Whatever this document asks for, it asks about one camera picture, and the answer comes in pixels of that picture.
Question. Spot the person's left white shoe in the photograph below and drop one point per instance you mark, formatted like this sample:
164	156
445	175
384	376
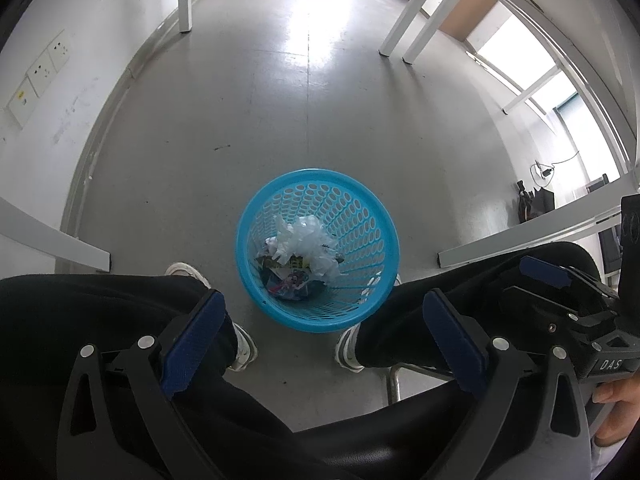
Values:
245	350

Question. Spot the white wall socket plate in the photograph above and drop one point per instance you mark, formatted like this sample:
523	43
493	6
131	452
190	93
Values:
40	74
59	50

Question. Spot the small colourful printed wrapper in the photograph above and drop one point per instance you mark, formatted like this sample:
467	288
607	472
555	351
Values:
295	280

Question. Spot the person's leg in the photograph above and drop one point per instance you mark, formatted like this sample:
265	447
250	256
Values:
475	280
75	310

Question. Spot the person's white shoe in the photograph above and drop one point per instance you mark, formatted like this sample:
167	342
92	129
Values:
245	350
347	355

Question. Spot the black bag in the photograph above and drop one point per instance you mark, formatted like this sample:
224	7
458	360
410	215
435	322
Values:
537	205

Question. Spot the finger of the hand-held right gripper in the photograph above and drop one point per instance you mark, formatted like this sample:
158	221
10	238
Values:
547	270
550	317

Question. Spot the person's right hand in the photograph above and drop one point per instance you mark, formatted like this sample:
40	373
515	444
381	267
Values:
622	410

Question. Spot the person's left leg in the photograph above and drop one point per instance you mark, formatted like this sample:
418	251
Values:
75	310

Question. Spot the brown yellow strip wrapper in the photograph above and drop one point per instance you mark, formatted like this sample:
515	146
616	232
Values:
296	262

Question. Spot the blue plastic mesh basket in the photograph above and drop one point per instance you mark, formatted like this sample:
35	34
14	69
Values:
310	317

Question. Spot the person's right forearm white sleeve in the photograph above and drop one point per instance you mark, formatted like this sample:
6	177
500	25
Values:
620	465

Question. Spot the person's right leg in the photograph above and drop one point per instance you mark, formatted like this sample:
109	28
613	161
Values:
475	280

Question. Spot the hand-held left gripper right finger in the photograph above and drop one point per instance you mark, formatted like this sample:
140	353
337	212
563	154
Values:
455	345

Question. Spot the person's right white shoe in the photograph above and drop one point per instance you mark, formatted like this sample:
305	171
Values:
347	355

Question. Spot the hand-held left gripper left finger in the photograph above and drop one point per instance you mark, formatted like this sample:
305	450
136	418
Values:
195	345

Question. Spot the clear plastic wrap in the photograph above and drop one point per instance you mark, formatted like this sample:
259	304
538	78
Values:
305	235

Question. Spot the white wall plate yellow sticker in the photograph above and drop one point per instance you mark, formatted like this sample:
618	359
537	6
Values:
20	105

